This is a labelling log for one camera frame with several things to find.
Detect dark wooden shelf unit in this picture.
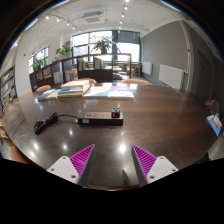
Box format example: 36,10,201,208
29,53,133,92

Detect large potted plant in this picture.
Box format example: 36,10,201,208
90,34,116,55

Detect tall wall bookshelf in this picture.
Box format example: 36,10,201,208
0,65,18,111

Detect blue and red box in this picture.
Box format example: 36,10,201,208
205,113,223,137

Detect blue-cover book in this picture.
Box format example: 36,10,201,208
36,88,59,102

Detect ceiling spot lights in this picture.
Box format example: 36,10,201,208
44,2,129,33

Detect medium potted plant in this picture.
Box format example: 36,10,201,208
55,44,73,59

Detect large white radiator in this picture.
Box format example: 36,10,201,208
158,63,185,90

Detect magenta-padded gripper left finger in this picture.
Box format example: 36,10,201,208
46,143,97,188

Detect white and blue book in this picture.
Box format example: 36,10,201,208
83,85,113,99

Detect small white radiator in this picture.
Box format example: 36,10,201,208
141,61,153,76

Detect small potted plant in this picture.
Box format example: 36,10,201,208
32,56,46,72

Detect dark brown chair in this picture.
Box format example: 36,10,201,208
204,99,221,116

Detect purple and white book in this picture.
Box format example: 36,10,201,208
107,85,135,100

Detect stack of books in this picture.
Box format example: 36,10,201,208
57,79,92,98

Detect grey door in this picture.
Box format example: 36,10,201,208
194,49,213,101

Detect ceiling air conditioner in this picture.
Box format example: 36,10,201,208
81,10,104,24

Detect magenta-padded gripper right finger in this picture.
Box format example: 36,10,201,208
130,144,180,188

